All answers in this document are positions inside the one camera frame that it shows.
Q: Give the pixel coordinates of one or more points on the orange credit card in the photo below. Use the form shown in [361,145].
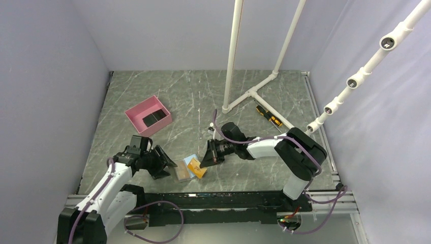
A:
[181,171]

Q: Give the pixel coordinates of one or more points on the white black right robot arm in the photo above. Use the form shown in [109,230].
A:
[302,155]

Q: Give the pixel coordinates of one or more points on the yellow black screwdriver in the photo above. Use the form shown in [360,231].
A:
[269,116]

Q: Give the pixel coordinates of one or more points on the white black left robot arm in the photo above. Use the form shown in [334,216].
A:
[94,217]

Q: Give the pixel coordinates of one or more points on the aluminium extrusion frame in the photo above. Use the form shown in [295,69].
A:
[338,201]

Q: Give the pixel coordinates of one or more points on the white PVC pipe frame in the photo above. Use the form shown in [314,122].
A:
[267,36]

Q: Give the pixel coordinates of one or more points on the black cards in box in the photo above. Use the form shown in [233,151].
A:
[154,117]

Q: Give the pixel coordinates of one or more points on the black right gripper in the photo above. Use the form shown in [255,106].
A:
[212,157]

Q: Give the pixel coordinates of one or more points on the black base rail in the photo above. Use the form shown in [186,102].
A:
[264,207]

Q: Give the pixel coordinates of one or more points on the white pipe with camera sockets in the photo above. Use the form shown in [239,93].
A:
[387,44]

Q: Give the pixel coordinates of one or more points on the pink plastic box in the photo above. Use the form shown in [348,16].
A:
[141,110]

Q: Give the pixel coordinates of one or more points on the grey leather card holder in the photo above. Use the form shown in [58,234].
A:
[186,160]

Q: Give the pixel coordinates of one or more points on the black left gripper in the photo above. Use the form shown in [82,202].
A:
[162,161]

